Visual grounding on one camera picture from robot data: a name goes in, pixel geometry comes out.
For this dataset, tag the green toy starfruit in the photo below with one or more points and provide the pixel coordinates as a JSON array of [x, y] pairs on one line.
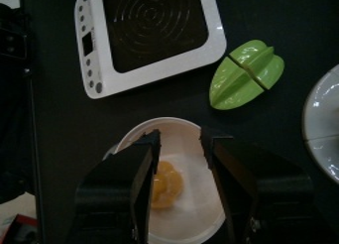
[[245, 76]]

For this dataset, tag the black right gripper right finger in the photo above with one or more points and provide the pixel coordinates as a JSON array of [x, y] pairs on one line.
[[261, 188]]

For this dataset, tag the white oval bowl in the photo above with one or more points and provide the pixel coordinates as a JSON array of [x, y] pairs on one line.
[[186, 195]]

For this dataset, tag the black equipment beside table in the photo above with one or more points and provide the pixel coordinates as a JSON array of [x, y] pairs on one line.
[[14, 99]]

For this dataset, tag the yellow toy corn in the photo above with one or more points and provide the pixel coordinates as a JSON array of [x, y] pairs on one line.
[[167, 185]]

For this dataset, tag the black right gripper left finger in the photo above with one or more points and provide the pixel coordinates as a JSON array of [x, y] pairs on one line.
[[115, 191]]

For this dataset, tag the white toy induction cooktop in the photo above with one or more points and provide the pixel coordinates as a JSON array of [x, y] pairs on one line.
[[147, 39]]

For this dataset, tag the white round plate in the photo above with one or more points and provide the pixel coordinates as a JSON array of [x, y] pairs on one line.
[[322, 125]]

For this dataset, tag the red and black object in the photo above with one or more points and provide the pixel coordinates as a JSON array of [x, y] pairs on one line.
[[21, 229]]

